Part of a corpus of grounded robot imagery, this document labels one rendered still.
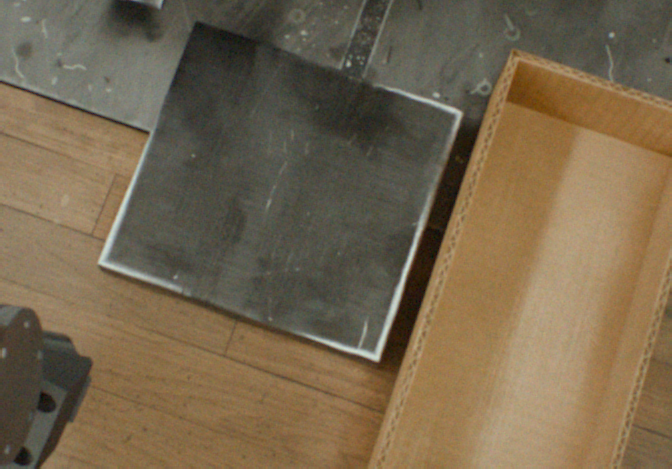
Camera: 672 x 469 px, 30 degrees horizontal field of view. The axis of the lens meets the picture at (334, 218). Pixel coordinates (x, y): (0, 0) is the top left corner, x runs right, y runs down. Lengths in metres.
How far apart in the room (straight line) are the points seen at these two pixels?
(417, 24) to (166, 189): 0.19
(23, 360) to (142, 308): 0.28
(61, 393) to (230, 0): 0.36
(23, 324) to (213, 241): 0.28
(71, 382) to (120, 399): 0.23
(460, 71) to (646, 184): 0.13
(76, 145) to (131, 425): 0.17
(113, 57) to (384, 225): 0.20
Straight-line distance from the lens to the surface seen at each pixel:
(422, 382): 0.74
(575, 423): 0.75
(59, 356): 0.53
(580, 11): 0.82
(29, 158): 0.78
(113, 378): 0.74
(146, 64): 0.79
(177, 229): 0.73
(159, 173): 0.74
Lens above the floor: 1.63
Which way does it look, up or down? 75 degrees down
